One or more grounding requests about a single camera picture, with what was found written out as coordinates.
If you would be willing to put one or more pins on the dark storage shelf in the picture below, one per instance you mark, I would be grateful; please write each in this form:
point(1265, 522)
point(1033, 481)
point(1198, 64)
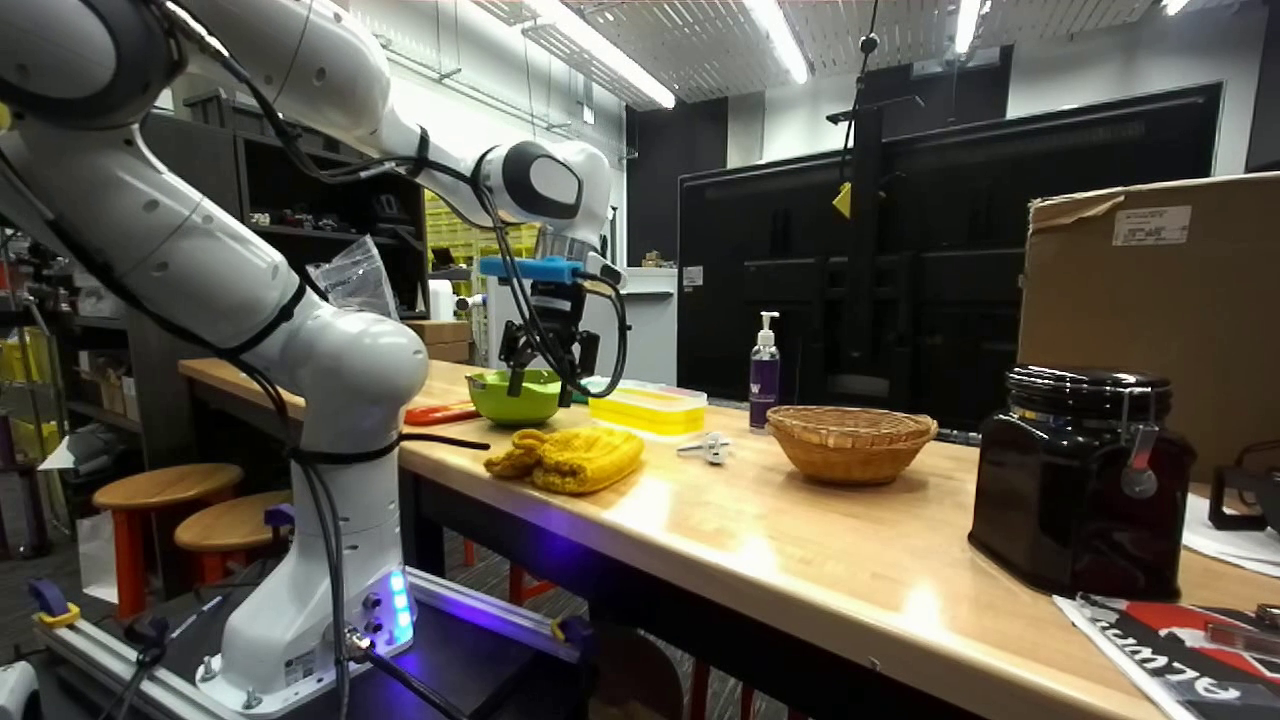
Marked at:
point(323, 213)

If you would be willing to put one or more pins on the green plastic bowl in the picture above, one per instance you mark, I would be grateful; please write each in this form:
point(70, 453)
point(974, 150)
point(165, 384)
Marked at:
point(528, 402)

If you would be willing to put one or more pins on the purple soap pump bottle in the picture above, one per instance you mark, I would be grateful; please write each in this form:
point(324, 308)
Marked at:
point(763, 371)

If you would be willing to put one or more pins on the red black magazine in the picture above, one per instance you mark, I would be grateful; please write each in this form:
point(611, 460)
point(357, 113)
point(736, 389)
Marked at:
point(1191, 661)

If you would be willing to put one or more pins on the yellow translucent container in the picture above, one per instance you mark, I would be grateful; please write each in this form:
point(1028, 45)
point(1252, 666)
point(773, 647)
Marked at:
point(653, 408)

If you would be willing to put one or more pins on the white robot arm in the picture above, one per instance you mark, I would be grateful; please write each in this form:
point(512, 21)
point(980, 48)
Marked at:
point(101, 64)

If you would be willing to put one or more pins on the large cardboard box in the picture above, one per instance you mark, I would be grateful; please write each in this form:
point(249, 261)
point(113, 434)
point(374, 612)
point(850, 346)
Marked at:
point(1175, 280)

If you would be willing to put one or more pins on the grey cabinet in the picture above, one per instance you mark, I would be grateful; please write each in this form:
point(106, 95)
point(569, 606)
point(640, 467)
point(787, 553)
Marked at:
point(651, 301)

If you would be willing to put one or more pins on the round wooden stool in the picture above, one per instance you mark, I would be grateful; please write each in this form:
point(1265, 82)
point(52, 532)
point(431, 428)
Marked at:
point(232, 528)
point(135, 503)

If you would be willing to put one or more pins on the small clear plastic piece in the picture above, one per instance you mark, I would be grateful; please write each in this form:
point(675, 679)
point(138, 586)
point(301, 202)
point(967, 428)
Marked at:
point(710, 451)

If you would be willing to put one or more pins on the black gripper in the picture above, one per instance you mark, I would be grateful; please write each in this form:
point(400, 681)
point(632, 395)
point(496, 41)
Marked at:
point(558, 320)

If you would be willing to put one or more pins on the red flat lid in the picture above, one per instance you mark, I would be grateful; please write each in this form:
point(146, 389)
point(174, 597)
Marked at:
point(436, 412)

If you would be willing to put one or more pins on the black glass jar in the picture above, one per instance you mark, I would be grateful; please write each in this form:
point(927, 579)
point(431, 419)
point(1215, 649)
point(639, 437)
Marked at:
point(1080, 487)

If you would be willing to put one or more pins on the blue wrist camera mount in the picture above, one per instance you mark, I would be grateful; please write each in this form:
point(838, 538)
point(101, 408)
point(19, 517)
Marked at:
point(555, 270)

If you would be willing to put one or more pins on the yellow knitted cloth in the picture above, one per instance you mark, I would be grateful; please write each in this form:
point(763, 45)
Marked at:
point(569, 460)

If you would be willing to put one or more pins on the woven wicker basket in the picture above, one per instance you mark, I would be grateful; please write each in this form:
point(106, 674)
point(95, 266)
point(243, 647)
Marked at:
point(850, 444)

